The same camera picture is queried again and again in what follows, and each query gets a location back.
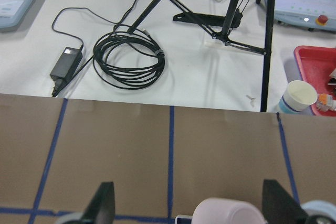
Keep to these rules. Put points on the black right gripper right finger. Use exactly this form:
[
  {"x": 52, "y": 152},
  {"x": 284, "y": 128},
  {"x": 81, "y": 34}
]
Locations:
[{"x": 278, "y": 206}]

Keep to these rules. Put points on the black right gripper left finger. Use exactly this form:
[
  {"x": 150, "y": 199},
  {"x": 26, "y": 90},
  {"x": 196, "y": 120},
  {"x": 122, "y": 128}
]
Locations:
[{"x": 101, "y": 208}]

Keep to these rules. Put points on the light blue cup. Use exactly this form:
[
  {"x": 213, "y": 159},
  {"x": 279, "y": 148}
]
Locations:
[{"x": 319, "y": 211}]

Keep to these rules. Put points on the pink plastic cup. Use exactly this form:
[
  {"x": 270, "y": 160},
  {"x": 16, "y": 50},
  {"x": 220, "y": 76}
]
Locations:
[{"x": 220, "y": 210}]

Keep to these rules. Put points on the white paper cup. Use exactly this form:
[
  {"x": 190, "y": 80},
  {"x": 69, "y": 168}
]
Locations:
[{"x": 298, "y": 96}]

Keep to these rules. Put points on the black power adapter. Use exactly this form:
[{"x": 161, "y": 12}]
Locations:
[{"x": 67, "y": 64}]

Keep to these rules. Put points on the red plastic bin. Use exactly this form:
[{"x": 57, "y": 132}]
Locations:
[{"x": 315, "y": 65}]

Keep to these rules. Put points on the black tripod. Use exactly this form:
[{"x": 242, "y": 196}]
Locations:
[{"x": 223, "y": 36}]

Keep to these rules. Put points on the blue teach pendant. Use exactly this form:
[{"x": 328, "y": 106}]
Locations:
[
  {"x": 13, "y": 13},
  {"x": 310, "y": 14}
]

